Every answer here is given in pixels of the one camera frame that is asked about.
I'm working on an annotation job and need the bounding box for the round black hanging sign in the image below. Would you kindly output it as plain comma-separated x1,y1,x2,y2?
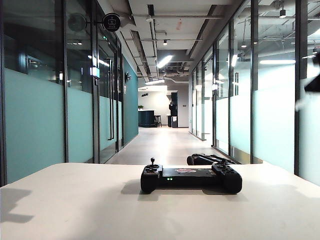
102,12,122,32

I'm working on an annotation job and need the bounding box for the long black door handle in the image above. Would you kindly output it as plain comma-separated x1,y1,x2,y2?
107,57,115,141

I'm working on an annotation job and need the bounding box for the dark green bar counter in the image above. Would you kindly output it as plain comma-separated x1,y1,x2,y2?
138,109,156,128

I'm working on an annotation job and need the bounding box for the black remote control with joysticks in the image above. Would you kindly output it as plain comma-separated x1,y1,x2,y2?
139,157,243,195

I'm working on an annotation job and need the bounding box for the low black bin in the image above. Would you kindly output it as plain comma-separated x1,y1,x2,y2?
167,115,179,128

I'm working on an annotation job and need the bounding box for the tall black cabinet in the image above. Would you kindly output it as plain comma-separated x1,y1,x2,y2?
170,91,179,128

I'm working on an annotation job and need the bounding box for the black quadruped robot dog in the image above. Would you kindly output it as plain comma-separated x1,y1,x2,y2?
186,153,237,166

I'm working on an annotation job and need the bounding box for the small lit door sign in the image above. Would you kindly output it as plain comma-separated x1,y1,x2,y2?
90,65,101,79

